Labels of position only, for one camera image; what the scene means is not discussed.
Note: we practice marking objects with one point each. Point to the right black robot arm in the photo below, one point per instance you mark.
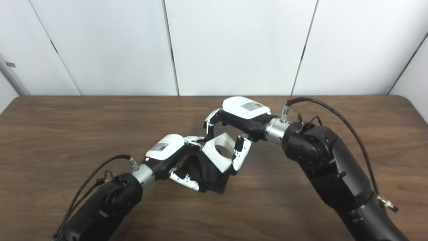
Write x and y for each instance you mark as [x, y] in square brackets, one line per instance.
[327, 164]

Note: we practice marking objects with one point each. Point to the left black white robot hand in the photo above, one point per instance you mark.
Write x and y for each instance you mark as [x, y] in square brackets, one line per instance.
[164, 149]

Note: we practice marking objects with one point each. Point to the white square piece with hole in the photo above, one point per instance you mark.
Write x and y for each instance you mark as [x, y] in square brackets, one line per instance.
[210, 155]

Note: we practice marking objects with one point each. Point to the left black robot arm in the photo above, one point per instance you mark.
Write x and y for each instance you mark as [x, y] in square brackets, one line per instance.
[107, 204]

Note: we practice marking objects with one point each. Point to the black peg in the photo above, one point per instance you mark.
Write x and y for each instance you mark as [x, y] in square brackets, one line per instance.
[210, 179]

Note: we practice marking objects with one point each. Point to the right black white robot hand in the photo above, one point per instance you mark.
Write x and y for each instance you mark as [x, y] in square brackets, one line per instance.
[244, 115]

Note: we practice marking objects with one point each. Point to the small gray wall tag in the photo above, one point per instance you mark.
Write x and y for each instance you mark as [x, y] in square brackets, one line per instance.
[10, 64]

